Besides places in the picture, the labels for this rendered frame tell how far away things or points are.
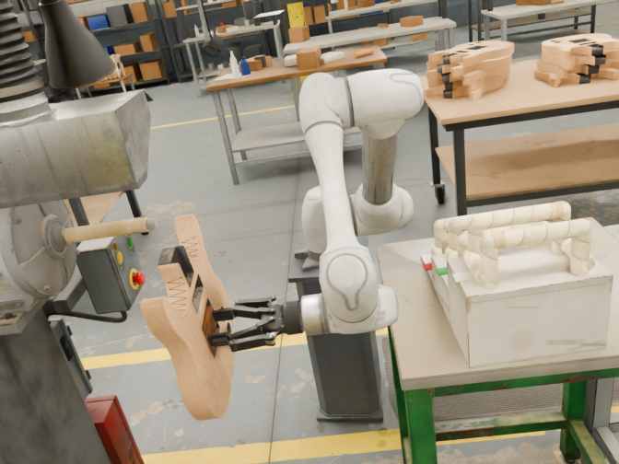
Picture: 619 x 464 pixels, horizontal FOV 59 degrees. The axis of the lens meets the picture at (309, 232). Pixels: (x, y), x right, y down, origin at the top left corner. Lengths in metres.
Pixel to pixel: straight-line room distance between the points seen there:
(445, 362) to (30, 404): 0.96
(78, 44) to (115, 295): 0.69
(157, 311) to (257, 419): 1.51
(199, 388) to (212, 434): 1.33
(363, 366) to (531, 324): 1.15
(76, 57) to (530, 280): 0.96
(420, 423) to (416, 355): 0.14
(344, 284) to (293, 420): 1.50
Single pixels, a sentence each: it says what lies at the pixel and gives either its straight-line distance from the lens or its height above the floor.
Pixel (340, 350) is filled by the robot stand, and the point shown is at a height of 0.36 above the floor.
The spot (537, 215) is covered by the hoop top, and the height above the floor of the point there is 1.20.
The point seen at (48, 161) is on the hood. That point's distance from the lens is 1.07.
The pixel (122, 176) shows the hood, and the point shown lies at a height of 1.41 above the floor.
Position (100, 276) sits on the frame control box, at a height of 1.04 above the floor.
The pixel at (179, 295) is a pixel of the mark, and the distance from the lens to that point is 1.16.
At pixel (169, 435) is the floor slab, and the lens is 2.58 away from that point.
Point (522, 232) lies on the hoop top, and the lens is 1.06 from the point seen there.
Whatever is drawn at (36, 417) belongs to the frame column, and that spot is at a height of 0.83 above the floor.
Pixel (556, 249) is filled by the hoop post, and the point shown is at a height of 1.11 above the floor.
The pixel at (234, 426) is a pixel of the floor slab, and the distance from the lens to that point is 2.49.
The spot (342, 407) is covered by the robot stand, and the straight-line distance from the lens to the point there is 2.36.
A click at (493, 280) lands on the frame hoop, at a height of 1.12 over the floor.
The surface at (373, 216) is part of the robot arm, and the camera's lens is 1.89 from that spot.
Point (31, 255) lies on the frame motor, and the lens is 1.26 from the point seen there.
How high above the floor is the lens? 1.70
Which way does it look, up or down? 26 degrees down
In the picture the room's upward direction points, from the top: 10 degrees counter-clockwise
